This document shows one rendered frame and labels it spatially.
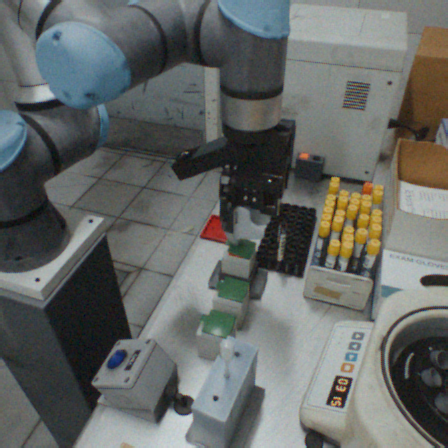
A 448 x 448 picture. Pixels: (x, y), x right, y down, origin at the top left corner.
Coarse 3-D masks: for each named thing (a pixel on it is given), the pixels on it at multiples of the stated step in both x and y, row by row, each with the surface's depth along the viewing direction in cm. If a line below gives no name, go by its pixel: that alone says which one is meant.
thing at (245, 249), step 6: (228, 240) 66; (240, 240) 66; (246, 240) 66; (234, 246) 65; (240, 246) 65; (246, 246) 65; (252, 246) 66; (234, 252) 64; (240, 252) 64; (246, 252) 64; (252, 252) 65; (246, 258) 64
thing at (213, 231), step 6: (210, 216) 83; (216, 216) 83; (210, 222) 83; (216, 222) 83; (204, 228) 80; (210, 228) 81; (216, 228) 81; (204, 234) 79; (210, 234) 80; (216, 234) 80; (222, 234) 80; (216, 240) 78; (222, 240) 78
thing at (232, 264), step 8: (224, 256) 66; (232, 256) 65; (224, 264) 66; (232, 264) 66; (240, 264) 65; (248, 264) 64; (224, 272) 68; (232, 272) 67; (240, 272) 66; (248, 272) 66
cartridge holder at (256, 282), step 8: (216, 264) 72; (256, 264) 69; (216, 272) 71; (256, 272) 70; (264, 272) 71; (208, 280) 69; (216, 280) 69; (248, 280) 66; (256, 280) 69; (264, 280) 69; (256, 288) 68; (256, 296) 68
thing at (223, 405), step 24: (216, 360) 48; (240, 360) 48; (216, 384) 46; (240, 384) 46; (192, 408) 44; (216, 408) 44; (240, 408) 49; (192, 432) 51; (216, 432) 45; (240, 432) 51
